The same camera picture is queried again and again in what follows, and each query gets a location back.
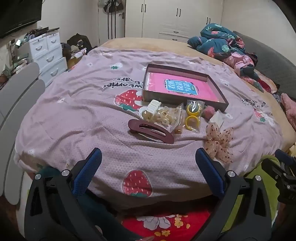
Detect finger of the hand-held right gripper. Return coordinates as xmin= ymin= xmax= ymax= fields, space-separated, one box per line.
xmin=261 ymin=158 xmax=296 ymax=184
xmin=275 ymin=149 xmax=296 ymax=165

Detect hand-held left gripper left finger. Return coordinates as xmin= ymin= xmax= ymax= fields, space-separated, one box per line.
xmin=24 ymin=148 xmax=109 ymax=241

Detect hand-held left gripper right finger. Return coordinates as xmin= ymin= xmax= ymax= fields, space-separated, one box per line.
xmin=195 ymin=148 xmax=272 ymax=241

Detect polka dot mesh bow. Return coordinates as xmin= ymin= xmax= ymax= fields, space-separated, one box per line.
xmin=203 ymin=122 xmax=234 ymax=164

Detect white card packet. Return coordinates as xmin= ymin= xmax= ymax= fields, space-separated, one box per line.
xmin=208 ymin=111 xmax=228 ymax=130

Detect pink pompom hair tie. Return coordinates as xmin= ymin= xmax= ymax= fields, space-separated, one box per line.
xmin=202 ymin=105 xmax=216 ymax=120

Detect clear bag of earrings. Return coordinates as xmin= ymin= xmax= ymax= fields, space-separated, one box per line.
xmin=170 ymin=103 xmax=185 ymax=134

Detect bag of yellow rings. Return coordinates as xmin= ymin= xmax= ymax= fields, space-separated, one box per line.
xmin=184 ymin=100 xmax=205 ymax=133

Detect maroon oval hair clip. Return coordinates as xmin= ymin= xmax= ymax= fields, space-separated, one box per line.
xmin=128 ymin=119 xmax=174 ymax=144

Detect cream chain hair clip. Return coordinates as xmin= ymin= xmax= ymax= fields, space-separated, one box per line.
xmin=142 ymin=108 xmax=177 ymax=127

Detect shallow cardboard box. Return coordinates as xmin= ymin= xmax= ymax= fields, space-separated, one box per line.
xmin=142 ymin=64 xmax=229 ymax=112

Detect white hair claw clip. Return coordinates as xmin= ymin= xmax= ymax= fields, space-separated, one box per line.
xmin=144 ymin=99 xmax=162 ymax=116

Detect pink strawberry print bedsheet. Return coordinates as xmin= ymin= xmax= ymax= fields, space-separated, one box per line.
xmin=14 ymin=46 xmax=285 ymax=210

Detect dark teal cloth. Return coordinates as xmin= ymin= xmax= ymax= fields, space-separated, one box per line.
xmin=79 ymin=191 xmax=144 ymax=241

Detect pink fluffy pillow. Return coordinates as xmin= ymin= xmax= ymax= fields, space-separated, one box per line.
xmin=280 ymin=93 xmax=296 ymax=131

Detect red floral cloth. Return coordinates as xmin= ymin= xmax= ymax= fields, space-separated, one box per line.
xmin=121 ymin=209 xmax=213 ymax=241

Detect red floral blanket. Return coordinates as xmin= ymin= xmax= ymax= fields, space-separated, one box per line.
xmin=253 ymin=70 xmax=281 ymax=93

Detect grey padded headboard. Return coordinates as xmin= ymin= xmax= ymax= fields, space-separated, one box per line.
xmin=232 ymin=30 xmax=296 ymax=93

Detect pink book with blue label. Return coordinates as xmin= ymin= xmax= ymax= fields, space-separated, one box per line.
xmin=148 ymin=72 xmax=219 ymax=102

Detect grey padded footboard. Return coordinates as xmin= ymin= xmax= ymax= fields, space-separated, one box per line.
xmin=0 ymin=62 xmax=46 ymax=205

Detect white drawer cabinet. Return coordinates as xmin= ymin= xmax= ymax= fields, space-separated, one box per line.
xmin=17 ymin=31 xmax=68 ymax=87

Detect teal floral duvet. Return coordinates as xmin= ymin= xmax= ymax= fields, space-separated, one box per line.
xmin=187 ymin=23 xmax=260 ymax=84

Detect black bag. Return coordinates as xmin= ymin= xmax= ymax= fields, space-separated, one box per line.
xmin=67 ymin=34 xmax=93 ymax=51

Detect white wardrobe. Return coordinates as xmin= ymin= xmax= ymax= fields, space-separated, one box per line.
xmin=125 ymin=0 xmax=225 ymax=43

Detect hanging bags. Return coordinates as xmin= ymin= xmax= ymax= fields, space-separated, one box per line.
xmin=103 ymin=0 xmax=125 ymax=14

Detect black television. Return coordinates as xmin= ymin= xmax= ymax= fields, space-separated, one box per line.
xmin=0 ymin=0 xmax=43 ymax=39

